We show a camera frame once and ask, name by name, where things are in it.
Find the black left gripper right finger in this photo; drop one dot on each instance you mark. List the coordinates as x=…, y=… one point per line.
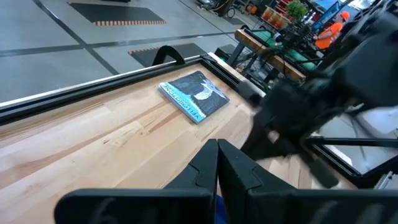
x=264, y=202

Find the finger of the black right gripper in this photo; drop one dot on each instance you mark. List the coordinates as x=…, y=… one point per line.
x=320, y=169
x=258, y=143

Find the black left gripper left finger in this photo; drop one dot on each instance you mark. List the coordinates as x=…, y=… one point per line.
x=186, y=205

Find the wooden bench with green mat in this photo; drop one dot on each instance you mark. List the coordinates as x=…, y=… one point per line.
x=264, y=46

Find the Yellowstone book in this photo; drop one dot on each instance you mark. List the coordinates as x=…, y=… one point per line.
x=199, y=96

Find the person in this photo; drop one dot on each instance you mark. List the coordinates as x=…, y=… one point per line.
x=331, y=32

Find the black computer tower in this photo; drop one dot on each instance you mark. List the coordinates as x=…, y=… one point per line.
x=225, y=52

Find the row of orange jars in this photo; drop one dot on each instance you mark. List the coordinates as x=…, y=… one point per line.
x=273, y=18

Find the green potted plant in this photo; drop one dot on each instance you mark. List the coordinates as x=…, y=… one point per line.
x=297, y=9

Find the black striped floor mat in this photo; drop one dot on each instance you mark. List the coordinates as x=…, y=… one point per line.
x=115, y=12
x=146, y=56

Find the silver aluminium bracket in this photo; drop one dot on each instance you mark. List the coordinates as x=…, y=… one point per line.
x=387, y=182

